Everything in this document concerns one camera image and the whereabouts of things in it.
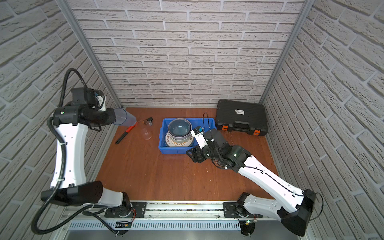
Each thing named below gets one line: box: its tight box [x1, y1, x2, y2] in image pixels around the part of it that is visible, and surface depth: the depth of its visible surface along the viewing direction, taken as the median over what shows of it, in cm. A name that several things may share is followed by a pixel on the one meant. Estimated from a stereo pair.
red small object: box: [115, 121, 138, 145], surface depth 104 cm
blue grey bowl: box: [167, 118, 193, 140], surface depth 96 cm
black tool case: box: [215, 99, 268, 137], surface depth 105 cm
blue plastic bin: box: [158, 117, 217, 155], surface depth 96 cm
